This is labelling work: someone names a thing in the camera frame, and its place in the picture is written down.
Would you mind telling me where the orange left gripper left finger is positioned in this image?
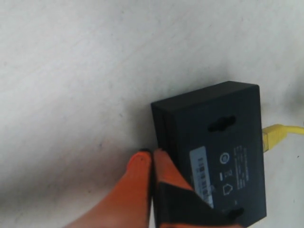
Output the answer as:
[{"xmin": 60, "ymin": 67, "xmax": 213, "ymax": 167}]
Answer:
[{"xmin": 66, "ymin": 152, "xmax": 152, "ymax": 228}]

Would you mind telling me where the black orange left gripper right finger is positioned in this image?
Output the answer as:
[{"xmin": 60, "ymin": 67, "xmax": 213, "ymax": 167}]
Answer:
[{"xmin": 153, "ymin": 149, "xmax": 238, "ymax": 228}]

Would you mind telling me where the small black adapter box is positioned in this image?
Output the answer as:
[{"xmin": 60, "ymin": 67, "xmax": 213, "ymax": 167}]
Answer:
[{"xmin": 151, "ymin": 81, "xmax": 266, "ymax": 227}]

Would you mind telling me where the yellow ethernet cable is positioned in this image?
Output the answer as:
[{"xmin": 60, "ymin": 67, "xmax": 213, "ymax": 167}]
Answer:
[{"xmin": 262, "ymin": 123, "xmax": 304, "ymax": 152}]

